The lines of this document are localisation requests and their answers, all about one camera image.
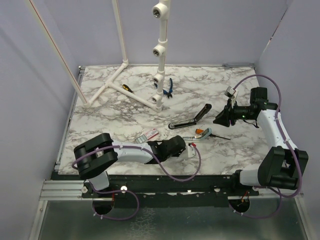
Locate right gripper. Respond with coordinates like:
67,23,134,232
213,98,255,127

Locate black stapler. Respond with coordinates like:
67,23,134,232
168,103,212,130

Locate red white staple box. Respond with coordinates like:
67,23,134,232
135,128,159,144

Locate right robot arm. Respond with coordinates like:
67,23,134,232
213,87,309,196

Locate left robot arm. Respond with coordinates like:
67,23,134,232
71,133,186,198

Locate yellow black screwdriver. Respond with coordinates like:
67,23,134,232
122,84,134,94

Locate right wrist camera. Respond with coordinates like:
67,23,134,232
224,86,238,100

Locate orange handled screwdriver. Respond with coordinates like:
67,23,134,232
195,128,231,140

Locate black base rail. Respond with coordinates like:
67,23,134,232
51,172,259,209

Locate blue handled pliers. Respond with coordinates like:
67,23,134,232
162,77,175,100

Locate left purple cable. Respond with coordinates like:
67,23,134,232
71,142,202,221

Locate purple cable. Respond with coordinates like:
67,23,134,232
233,74,301,220
71,142,202,221

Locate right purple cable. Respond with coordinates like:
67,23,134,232
233,74,301,220

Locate white pvc pipe frame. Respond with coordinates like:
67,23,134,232
28,0,163,112

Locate aluminium frame rail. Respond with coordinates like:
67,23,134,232
27,66,85,240

